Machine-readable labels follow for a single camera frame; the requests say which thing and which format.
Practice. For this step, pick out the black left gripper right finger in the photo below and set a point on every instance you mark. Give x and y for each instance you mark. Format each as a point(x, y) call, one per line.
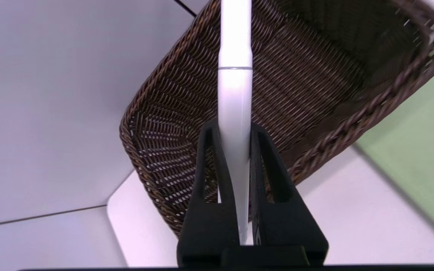
point(281, 226)

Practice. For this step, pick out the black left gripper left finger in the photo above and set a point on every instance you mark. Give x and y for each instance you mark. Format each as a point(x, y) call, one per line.
point(205, 226)

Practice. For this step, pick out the white marker pen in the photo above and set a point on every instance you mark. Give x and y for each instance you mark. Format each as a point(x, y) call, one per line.
point(235, 94)

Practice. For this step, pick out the dark brown wicker basket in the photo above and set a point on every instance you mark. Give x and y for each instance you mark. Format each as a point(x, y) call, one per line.
point(296, 94)

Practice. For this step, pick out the light green plastic tray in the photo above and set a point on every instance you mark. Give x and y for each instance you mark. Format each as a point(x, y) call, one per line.
point(428, 150)

